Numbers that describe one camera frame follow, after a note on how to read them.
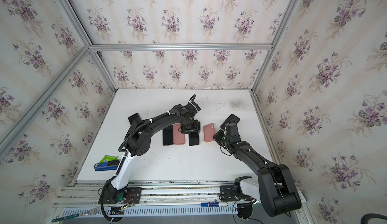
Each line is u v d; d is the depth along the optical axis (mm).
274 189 411
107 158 838
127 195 721
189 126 819
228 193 731
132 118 1053
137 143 555
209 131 933
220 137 783
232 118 1035
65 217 673
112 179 616
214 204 703
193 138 902
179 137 927
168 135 897
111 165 801
